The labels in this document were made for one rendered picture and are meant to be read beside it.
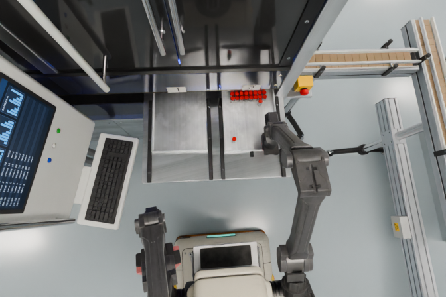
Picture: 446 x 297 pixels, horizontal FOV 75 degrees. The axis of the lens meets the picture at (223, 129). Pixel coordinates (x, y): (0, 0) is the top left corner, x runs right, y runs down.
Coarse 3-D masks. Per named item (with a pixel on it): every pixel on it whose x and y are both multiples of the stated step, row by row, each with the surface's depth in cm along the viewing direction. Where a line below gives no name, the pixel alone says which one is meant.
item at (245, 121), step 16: (224, 96) 146; (272, 96) 146; (224, 112) 144; (240, 112) 144; (256, 112) 144; (224, 128) 138; (240, 128) 142; (256, 128) 142; (224, 144) 138; (240, 144) 140; (256, 144) 140
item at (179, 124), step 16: (160, 96) 145; (176, 96) 145; (192, 96) 146; (160, 112) 143; (176, 112) 143; (192, 112) 143; (160, 128) 141; (176, 128) 141; (192, 128) 141; (160, 144) 139; (176, 144) 139; (192, 144) 139
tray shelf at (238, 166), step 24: (144, 96) 145; (216, 96) 146; (144, 120) 142; (216, 120) 143; (144, 144) 139; (216, 144) 140; (144, 168) 136; (168, 168) 136; (192, 168) 136; (216, 168) 137; (240, 168) 137; (264, 168) 137; (288, 168) 138
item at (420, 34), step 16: (416, 32) 153; (432, 32) 153; (432, 48) 151; (432, 64) 144; (416, 80) 152; (432, 80) 146; (416, 96) 153; (432, 96) 144; (432, 112) 142; (432, 128) 143; (432, 144) 143; (432, 160) 143
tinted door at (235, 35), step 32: (192, 0) 77; (224, 0) 77; (256, 0) 78; (288, 0) 79; (192, 32) 91; (224, 32) 92; (256, 32) 93; (288, 32) 93; (192, 64) 111; (224, 64) 112; (256, 64) 114
